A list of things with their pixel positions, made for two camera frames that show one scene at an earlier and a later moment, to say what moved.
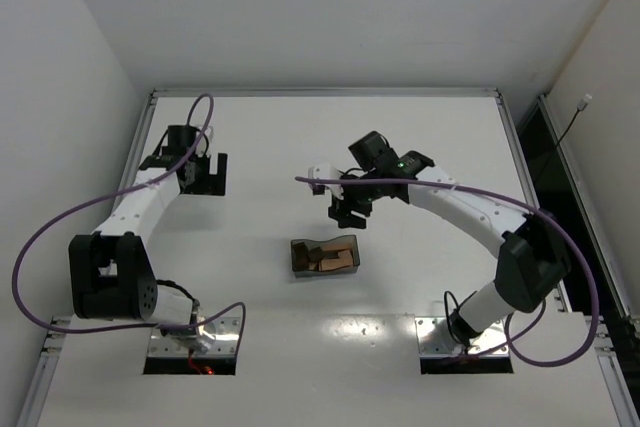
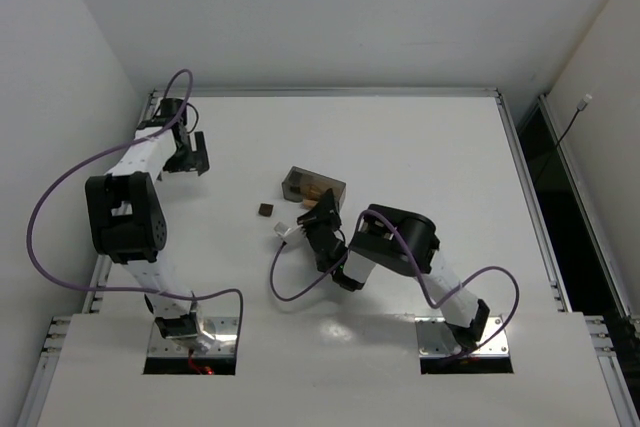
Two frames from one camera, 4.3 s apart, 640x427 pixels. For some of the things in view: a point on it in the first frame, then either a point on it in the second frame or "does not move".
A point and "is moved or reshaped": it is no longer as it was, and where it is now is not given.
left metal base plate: x=224 y=333 does not move
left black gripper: x=201 y=178 → x=191 y=162
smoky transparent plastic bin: x=337 y=256 is moved or reshaped
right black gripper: x=351 y=201 → x=314 y=222
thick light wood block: x=344 y=260 is moved or reshaped
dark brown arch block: x=302 y=256 → x=294 y=180
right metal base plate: x=435 y=340 does not move
